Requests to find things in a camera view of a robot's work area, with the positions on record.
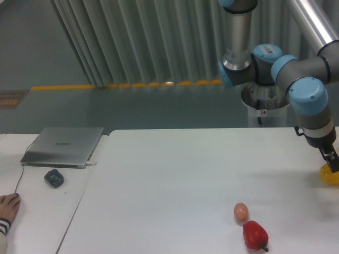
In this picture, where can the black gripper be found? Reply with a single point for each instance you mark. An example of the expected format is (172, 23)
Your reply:
(323, 140)

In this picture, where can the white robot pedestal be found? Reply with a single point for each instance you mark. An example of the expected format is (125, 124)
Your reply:
(267, 106)

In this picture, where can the silver laptop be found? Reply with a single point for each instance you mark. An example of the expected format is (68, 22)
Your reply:
(63, 147)

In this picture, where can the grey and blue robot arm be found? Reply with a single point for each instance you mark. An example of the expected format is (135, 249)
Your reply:
(302, 81)

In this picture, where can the white usb dongle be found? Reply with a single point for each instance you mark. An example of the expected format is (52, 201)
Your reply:
(90, 163)

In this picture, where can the brown egg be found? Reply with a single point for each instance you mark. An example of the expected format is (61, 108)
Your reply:
(241, 212)

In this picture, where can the striped sleeve forearm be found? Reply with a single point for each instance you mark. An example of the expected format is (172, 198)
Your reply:
(5, 226)

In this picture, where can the grey pleated curtain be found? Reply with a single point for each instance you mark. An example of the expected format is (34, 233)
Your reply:
(146, 42)

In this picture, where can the person's hand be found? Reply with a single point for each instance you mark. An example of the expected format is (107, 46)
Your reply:
(9, 206)

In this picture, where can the red bell pepper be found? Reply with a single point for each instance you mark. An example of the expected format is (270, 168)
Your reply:
(255, 236)

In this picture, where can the black small gadget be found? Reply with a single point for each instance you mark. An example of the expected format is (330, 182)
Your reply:
(54, 178)

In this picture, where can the yellow bell pepper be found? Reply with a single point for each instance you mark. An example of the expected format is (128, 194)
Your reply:
(327, 176)

